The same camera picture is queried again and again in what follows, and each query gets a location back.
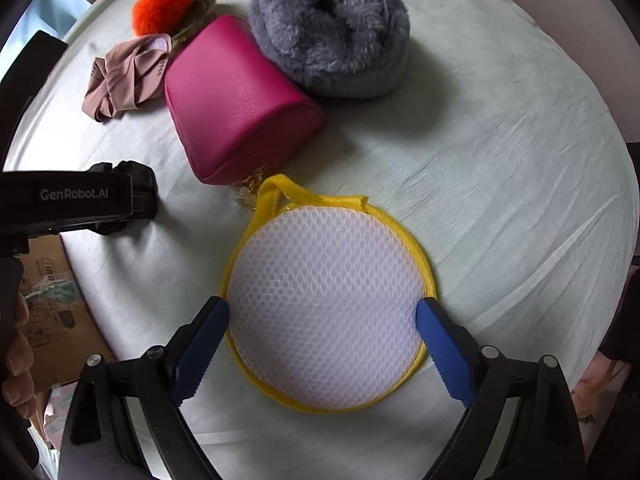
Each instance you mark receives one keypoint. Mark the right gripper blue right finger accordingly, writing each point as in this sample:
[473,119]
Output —
[519,420]

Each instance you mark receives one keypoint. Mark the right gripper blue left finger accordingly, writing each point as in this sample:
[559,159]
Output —
[99,441]

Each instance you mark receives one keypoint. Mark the magenta leather pouch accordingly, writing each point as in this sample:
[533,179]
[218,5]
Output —
[233,109]

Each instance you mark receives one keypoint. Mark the light blue sheer curtain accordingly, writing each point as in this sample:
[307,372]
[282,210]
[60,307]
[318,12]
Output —
[55,17]

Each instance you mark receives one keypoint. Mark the orange pom-pom keychain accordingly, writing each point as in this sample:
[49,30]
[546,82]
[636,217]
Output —
[181,20]

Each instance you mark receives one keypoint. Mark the grey fluffy pouch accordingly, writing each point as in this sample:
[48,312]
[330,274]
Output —
[350,49]

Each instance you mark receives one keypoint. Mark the yellow rimmed round mesh pad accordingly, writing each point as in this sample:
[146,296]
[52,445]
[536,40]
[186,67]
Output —
[322,292]

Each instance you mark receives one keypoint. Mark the dusty pink scrunchie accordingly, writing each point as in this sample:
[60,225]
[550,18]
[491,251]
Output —
[127,76]

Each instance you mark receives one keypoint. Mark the open cardboard box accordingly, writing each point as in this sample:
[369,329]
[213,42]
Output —
[61,329]

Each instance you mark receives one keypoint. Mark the person's left hand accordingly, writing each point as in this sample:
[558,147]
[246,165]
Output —
[18,389]

